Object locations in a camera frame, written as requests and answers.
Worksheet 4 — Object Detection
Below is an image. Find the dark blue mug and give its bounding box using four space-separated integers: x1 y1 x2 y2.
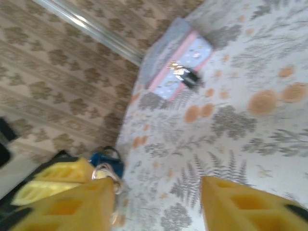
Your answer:
89 146 125 180

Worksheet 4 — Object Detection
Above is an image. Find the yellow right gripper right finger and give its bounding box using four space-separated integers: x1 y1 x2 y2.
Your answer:
201 175 308 231

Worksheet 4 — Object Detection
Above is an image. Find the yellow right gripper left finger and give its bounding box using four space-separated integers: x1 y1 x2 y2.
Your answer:
0 177 116 231

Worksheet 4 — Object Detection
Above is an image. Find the light blue tin box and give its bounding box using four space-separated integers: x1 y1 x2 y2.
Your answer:
140 17 215 102

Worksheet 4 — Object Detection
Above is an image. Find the silver key ring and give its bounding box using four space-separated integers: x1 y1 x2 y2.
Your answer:
92 163 124 195

